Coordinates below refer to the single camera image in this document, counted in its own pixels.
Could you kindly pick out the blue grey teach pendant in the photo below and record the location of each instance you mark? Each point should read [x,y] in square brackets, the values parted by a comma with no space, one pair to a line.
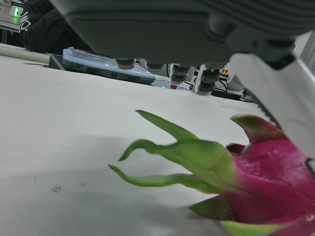
[93,66]

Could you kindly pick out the device with green light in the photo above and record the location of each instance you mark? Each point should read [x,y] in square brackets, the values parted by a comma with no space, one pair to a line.
[15,11]

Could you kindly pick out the pink dragon fruit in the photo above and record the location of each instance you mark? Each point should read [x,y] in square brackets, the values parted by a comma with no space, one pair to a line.
[265,177]

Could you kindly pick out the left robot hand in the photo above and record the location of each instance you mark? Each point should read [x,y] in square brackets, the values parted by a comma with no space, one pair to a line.
[172,27]

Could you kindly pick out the person in black clothes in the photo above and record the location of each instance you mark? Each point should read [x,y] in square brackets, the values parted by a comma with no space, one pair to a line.
[46,32]

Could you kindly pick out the white tube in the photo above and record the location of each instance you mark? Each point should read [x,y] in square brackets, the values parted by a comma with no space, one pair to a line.
[22,52]

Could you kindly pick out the black box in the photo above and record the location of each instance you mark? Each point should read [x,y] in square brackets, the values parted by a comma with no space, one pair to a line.
[55,61]

